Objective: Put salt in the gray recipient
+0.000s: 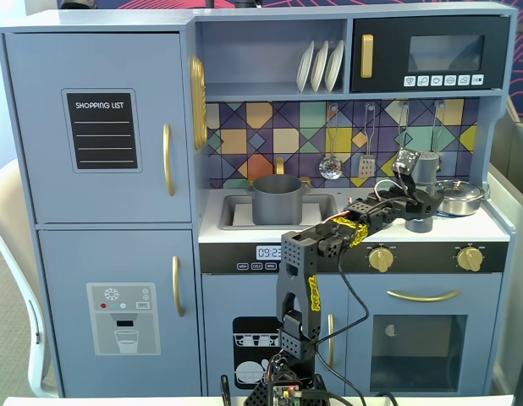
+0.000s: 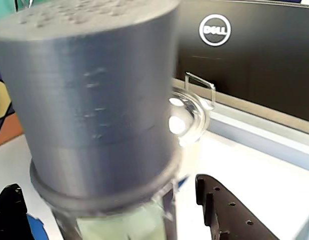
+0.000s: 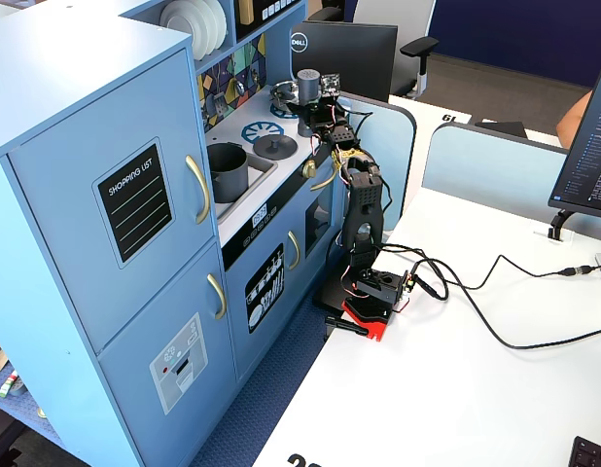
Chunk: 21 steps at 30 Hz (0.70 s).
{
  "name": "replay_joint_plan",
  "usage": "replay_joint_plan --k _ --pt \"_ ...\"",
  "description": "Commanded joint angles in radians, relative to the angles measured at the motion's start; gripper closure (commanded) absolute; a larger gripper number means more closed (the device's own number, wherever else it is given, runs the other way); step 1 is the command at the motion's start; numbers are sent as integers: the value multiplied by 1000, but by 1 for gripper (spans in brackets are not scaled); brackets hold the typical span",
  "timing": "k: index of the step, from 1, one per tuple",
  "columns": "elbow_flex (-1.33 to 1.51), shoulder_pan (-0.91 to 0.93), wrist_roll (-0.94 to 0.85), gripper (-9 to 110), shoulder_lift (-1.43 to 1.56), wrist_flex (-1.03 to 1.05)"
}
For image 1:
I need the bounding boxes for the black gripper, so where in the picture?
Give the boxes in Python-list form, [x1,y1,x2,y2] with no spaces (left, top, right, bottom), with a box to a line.
[386,189,443,221]

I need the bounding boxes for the gray salt shaker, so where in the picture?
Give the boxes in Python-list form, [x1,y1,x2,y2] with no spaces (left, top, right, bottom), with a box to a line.
[407,151,441,233]

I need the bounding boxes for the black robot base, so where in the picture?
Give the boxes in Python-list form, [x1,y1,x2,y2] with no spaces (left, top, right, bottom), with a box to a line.
[244,371,331,406]

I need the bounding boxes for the steel pot with lid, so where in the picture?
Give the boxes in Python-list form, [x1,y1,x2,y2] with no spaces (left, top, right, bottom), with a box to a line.
[434,178,492,217]

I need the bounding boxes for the gold stove knob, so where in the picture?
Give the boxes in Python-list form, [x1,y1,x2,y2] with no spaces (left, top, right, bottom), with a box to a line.
[456,246,484,272]
[368,246,394,272]

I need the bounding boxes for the metal slotted spatula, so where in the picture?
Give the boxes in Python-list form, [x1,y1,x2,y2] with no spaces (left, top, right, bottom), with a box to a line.
[357,103,377,178]

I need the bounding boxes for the metal spoon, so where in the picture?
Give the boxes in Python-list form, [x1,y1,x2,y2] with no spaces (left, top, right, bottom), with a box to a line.
[430,100,447,173]

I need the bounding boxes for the metal ladle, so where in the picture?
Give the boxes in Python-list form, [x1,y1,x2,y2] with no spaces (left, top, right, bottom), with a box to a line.
[394,101,412,151]

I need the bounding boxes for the beige partition panel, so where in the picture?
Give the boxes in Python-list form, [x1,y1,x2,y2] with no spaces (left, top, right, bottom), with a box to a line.
[487,92,523,398]

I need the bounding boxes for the gray toy sink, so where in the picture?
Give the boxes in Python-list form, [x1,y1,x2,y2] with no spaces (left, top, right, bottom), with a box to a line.
[218,193,342,232]

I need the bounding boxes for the metal slotted skimmer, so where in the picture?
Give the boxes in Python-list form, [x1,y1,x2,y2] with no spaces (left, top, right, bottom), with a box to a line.
[318,103,344,181]

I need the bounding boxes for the gray cooking pot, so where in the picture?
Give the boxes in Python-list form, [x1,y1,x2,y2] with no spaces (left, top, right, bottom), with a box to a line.
[245,174,309,226]

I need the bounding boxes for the black microwave door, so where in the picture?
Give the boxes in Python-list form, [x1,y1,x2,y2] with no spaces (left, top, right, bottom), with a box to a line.
[350,15,511,93]

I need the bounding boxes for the blue oven door with window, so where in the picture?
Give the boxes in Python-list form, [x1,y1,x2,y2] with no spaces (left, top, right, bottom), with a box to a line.
[349,273,504,394]

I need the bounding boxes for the white toy plate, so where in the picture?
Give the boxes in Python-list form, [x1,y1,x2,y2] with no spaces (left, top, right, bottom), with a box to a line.
[324,39,345,92]
[296,40,316,94]
[310,40,330,93]

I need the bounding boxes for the blue toy play kitchen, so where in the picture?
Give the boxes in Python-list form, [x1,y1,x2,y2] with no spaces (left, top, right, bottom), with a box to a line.
[0,2,520,398]

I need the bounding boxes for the blue dishwasher door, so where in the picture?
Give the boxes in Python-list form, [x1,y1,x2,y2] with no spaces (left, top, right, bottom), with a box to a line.
[201,273,350,397]

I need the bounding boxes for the gold toy phone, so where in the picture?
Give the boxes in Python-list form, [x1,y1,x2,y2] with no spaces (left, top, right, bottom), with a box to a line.
[189,54,208,150]

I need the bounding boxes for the black shopping list chalkboard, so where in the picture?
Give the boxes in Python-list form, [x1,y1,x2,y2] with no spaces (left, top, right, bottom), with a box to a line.
[61,87,143,173]

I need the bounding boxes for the blue fridge door with dispenser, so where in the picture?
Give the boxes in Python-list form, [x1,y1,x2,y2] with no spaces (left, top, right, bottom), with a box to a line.
[36,229,202,398]

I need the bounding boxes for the blue fridge door with chalkboard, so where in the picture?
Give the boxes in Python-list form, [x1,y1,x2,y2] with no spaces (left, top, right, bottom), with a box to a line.
[3,32,193,224]

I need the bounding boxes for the black wrist camera board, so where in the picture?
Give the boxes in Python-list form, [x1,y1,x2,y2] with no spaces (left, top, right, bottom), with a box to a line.
[391,147,421,177]

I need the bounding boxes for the gold oven handle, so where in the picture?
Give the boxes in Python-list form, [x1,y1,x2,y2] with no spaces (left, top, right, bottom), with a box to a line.
[387,288,460,304]

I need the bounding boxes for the gold dishwasher handle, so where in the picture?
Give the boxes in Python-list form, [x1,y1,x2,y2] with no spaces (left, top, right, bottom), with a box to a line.
[327,313,336,373]

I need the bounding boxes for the gold microwave handle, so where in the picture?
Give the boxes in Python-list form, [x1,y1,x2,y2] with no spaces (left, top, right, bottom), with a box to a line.
[361,33,375,80]

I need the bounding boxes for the gold fridge door handle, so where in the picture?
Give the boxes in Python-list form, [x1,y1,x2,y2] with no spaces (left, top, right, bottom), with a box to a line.
[162,123,177,197]
[172,255,186,318]

